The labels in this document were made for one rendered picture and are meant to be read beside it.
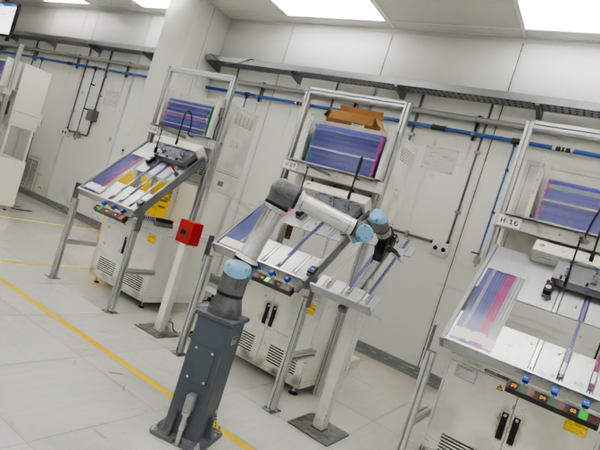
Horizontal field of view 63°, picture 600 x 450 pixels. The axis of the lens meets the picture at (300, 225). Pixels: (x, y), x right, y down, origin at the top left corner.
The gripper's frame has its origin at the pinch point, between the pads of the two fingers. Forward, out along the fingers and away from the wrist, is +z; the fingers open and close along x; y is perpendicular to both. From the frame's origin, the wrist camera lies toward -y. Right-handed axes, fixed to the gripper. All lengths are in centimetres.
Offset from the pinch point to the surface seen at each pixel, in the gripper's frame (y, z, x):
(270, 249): -14, 10, 73
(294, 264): -18, 9, 52
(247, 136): 87, 43, 185
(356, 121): 106, 24, 84
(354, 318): -29.2, 19.4, 9.7
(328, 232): 13, 20, 52
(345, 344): -42, 26, 10
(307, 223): 15, 20, 68
